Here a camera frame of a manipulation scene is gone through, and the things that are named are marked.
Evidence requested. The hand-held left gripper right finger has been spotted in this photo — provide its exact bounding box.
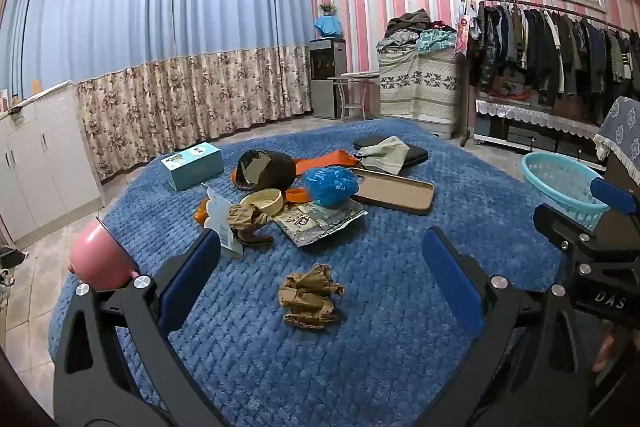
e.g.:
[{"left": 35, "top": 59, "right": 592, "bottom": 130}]
[{"left": 405, "top": 227, "right": 596, "bottom": 427}]

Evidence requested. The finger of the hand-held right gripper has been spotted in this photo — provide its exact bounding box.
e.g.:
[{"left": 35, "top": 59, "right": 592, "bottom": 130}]
[
  {"left": 532, "top": 204, "right": 608, "bottom": 258},
  {"left": 589, "top": 176, "right": 640, "bottom": 219}
]

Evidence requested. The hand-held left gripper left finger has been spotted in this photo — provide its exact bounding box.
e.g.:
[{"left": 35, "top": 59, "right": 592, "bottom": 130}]
[{"left": 52, "top": 229, "right": 231, "bottom": 427}]

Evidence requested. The light blue laundry basket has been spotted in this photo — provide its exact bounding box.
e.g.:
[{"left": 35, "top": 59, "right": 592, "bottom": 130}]
[{"left": 521, "top": 152, "right": 611, "bottom": 230}]

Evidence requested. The blue plastic bag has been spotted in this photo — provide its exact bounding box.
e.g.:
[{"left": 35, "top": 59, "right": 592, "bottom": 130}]
[{"left": 301, "top": 166, "right": 361, "bottom": 208}]

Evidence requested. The person's right hand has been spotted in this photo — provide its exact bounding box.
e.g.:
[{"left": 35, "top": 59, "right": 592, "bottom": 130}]
[{"left": 593, "top": 329, "right": 618, "bottom": 374}]

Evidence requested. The white paper card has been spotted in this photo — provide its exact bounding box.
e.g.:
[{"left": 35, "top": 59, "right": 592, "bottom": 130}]
[{"left": 202, "top": 184, "right": 246, "bottom": 258}]

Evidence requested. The blue floral furniture cloth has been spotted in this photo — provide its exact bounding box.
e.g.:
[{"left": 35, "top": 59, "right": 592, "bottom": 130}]
[{"left": 594, "top": 96, "right": 640, "bottom": 185}]

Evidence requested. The pink bowl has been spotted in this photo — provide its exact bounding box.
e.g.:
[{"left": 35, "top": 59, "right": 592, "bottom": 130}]
[{"left": 67, "top": 217, "right": 141, "bottom": 290}]

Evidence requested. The beige paper bowl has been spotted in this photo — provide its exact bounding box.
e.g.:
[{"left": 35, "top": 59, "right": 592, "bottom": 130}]
[{"left": 240, "top": 188, "right": 285, "bottom": 220}]

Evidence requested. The teal cardboard box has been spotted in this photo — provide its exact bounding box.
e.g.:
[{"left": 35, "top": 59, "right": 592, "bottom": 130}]
[{"left": 161, "top": 142, "right": 225, "bottom": 192}]

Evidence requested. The blue fluffy blanket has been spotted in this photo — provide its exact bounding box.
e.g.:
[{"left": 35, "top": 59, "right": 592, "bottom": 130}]
[{"left": 47, "top": 117, "right": 576, "bottom": 427}]

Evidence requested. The low cabinet with lace cloth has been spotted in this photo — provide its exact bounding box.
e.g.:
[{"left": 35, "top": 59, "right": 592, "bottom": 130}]
[{"left": 472, "top": 97, "right": 608, "bottom": 158}]

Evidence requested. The black flat case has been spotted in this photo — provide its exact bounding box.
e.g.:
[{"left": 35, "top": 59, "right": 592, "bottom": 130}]
[{"left": 352, "top": 134, "right": 430, "bottom": 168}]

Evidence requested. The dark crumpled bag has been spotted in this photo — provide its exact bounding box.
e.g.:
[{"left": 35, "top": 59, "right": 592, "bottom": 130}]
[{"left": 236, "top": 149, "right": 297, "bottom": 192}]

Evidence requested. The silver foil packet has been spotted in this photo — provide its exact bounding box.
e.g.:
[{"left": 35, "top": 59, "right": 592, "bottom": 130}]
[{"left": 272, "top": 199, "right": 368, "bottom": 248}]

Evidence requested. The grey-green cloth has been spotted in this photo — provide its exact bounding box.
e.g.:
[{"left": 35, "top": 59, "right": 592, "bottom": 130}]
[{"left": 357, "top": 136, "right": 411, "bottom": 175}]

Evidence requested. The row of hanging clothes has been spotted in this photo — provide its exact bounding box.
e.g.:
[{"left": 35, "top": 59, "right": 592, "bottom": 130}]
[{"left": 467, "top": 2, "right": 640, "bottom": 122}]

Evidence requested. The white cabinet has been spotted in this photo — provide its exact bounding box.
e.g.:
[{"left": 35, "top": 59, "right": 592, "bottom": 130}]
[{"left": 0, "top": 79, "right": 106, "bottom": 243}]

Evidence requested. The patterned cloth covered cabinet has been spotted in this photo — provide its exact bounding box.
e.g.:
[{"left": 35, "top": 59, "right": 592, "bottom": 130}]
[{"left": 377, "top": 42, "right": 461, "bottom": 140}]

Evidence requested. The metal clothes rack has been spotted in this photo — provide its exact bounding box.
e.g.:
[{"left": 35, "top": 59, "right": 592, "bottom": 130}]
[{"left": 460, "top": 0, "right": 640, "bottom": 148}]

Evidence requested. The pink hanging packet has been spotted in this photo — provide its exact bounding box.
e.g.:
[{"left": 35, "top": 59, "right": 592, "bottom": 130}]
[{"left": 455, "top": 4, "right": 476, "bottom": 58}]

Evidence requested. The small folding table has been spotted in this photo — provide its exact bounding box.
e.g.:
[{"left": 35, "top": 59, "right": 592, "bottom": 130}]
[{"left": 327, "top": 72, "right": 381, "bottom": 120}]

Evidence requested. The grey water dispenser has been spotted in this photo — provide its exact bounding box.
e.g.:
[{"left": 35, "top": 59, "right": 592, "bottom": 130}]
[{"left": 307, "top": 38, "right": 347, "bottom": 120}]

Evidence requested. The pile of clothes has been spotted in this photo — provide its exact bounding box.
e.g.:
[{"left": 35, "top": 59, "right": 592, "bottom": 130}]
[{"left": 377, "top": 9, "right": 458, "bottom": 52}]

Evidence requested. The blue floral curtain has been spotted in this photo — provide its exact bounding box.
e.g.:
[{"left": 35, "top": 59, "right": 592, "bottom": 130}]
[{"left": 0, "top": 0, "right": 313, "bottom": 180}]

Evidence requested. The blue covered water bottle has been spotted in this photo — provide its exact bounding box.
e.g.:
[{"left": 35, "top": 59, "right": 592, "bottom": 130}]
[{"left": 314, "top": 16, "right": 345, "bottom": 40}]

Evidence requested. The orange strap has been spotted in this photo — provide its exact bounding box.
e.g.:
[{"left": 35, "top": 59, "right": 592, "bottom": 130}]
[{"left": 231, "top": 150, "right": 360, "bottom": 204}]

